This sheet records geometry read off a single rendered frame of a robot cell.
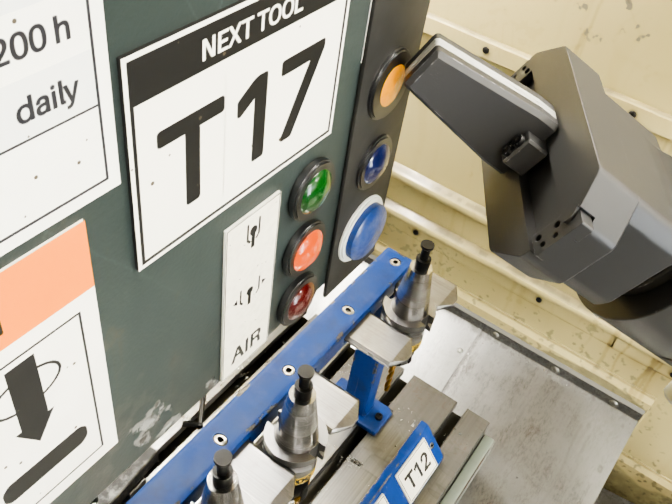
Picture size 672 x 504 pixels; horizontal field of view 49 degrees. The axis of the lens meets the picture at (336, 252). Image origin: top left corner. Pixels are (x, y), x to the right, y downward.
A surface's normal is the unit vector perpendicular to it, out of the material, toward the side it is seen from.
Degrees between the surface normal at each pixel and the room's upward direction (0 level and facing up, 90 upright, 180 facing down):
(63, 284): 90
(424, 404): 0
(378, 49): 90
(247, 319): 90
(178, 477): 0
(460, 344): 24
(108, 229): 90
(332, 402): 0
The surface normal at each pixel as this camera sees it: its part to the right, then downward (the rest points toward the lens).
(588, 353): -0.57, 0.52
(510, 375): -0.12, -0.44
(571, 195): -0.80, -0.48
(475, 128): -0.09, 0.69
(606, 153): 0.60, -0.54
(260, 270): 0.81, 0.47
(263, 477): 0.12, -0.71
